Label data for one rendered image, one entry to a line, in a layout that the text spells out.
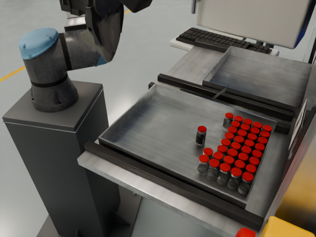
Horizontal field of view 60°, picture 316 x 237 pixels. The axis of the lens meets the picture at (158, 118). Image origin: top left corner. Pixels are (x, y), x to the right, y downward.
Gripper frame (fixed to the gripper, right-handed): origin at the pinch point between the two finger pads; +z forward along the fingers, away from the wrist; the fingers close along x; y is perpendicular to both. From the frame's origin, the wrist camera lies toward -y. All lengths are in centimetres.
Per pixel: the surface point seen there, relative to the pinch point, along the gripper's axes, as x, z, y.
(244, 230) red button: 17.3, 8.0, -32.8
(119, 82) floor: -127, 110, 101
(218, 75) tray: -38.2, 21.3, -11.5
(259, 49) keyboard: -75, 27, -17
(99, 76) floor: -126, 110, 122
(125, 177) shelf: 9.8, 21.5, -8.0
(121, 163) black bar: 8.2, 20.0, -5.9
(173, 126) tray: -9.1, 21.3, -9.9
